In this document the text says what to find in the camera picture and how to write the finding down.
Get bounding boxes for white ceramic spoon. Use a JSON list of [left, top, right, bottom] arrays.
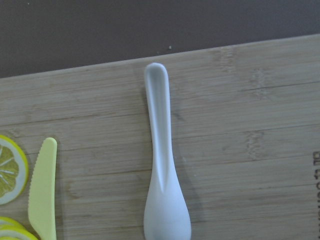
[[143, 63, 192, 240]]

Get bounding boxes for bamboo cutting board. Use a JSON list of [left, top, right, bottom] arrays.
[[0, 35, 320, 240]]

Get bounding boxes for yellow plastic knife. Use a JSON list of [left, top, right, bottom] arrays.
[[28, 137, 58, 240]]

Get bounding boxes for single lemon slice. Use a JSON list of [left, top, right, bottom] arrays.
[[0, 135, 29, 205]]

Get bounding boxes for stacked lemon slices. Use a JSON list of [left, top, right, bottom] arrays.
[[0, 216, 38, 240]]

